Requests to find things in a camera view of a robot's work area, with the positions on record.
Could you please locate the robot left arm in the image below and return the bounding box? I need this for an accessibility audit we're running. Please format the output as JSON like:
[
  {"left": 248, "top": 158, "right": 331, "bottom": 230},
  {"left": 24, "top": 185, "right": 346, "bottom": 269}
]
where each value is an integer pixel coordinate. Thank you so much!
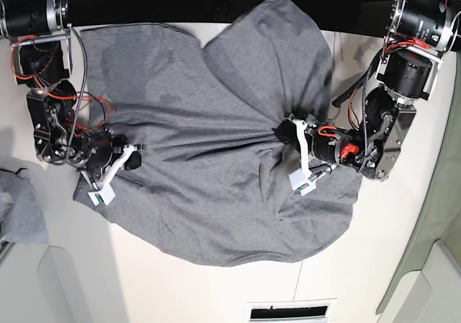
[{"left": 274, "top": 0, "right": 460, "bottom": 185}]

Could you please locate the green chair at right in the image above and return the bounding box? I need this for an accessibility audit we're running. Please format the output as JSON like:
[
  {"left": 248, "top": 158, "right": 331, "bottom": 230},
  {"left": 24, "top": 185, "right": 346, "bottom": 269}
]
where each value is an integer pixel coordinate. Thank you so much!
[{"left": 376, "top": 53, "right": 460, "bottom": 314}]

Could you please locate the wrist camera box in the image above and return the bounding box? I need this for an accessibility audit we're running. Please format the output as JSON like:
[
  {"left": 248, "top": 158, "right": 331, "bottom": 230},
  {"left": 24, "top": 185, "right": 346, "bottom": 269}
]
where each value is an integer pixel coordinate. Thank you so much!
[
  {"left": 289, "top": 169, "right": 316, "bottom": 196},
  {"left": 88, "top": 185, "right": 116, "bottom": 206}
]

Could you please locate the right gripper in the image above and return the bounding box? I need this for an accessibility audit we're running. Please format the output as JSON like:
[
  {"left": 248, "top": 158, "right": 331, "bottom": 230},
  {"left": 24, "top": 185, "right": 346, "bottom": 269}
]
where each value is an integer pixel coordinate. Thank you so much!
[{"left": 80, "top": 130, "right": 146, "bottom": 191}]

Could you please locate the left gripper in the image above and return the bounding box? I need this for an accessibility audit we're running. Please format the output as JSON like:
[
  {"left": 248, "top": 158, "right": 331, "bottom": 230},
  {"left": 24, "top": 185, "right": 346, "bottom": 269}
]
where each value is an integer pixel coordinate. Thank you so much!
[{"left": 273, "top": 113, "right": 360, "bottom": 181}]

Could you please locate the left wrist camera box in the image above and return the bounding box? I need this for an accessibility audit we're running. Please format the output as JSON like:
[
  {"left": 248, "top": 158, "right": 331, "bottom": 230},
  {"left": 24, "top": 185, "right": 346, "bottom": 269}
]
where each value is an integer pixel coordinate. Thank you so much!
[{"left": 289, "top": 169, "right": 316, "bottom": 196}]

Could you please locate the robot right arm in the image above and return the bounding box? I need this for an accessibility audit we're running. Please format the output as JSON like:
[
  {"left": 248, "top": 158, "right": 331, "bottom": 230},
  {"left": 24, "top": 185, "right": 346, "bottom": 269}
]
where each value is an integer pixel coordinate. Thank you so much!
[{"left": 1, "top": 0, "right": 142, "bottom": 192}]

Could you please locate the grey folded cloth pile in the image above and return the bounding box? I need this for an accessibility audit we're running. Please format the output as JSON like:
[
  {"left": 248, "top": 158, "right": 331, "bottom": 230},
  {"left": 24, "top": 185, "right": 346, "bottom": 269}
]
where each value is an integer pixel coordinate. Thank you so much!
[{"left": 1, "top": 158, "right": 49, "bottom": 244}]

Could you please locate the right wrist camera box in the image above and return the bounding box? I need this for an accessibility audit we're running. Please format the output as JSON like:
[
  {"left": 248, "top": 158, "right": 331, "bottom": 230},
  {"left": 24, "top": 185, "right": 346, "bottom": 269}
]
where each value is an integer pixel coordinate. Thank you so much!
[{"left": 88, "top": 185, "right": 116, "bottom": 206}]

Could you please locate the grey t-shirt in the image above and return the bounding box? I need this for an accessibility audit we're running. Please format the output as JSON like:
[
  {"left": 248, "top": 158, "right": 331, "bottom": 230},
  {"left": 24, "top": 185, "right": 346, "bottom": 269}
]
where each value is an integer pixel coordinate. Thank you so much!
[{"left": 81, "top": 0, "right": 362, "bottom": 266}]

